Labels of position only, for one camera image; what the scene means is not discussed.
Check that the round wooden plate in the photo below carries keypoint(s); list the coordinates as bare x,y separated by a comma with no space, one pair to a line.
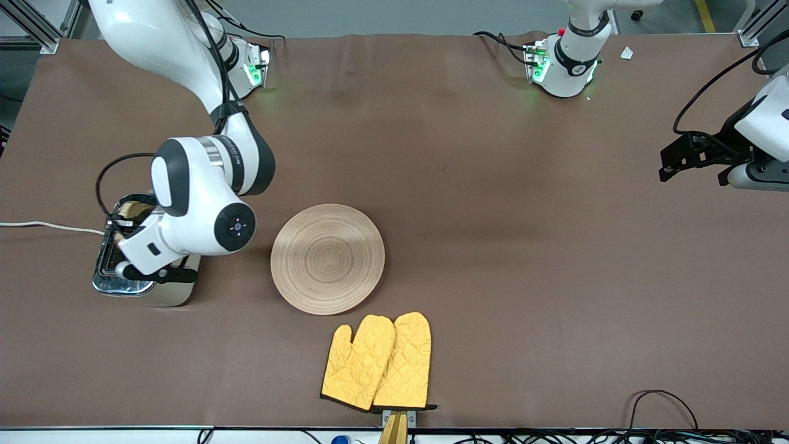
327,259

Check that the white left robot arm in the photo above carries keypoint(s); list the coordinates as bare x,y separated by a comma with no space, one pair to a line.
570,74

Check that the brown table cover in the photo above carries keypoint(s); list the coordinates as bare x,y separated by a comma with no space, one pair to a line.
493,216

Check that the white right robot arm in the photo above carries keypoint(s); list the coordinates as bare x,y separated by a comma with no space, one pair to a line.
197,203

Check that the black chair caster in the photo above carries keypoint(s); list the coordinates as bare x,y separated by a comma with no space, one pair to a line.
637,15

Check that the blue round cap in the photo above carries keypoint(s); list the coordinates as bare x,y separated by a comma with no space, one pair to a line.
340,439

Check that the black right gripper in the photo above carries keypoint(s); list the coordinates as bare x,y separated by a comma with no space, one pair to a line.
125,229

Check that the slice of brown bread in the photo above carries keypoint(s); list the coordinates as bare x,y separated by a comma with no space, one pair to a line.
131,208

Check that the beige chrome two-slot toaster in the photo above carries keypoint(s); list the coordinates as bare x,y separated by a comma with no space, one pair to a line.
123,287

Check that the yellow quilted oven mitt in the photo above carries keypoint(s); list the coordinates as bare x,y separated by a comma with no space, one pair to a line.
354,370
407,364

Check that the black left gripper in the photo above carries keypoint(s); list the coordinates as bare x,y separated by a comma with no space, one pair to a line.
725,146

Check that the aluminium frame profile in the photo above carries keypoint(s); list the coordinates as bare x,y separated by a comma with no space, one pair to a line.
761,24
34,24

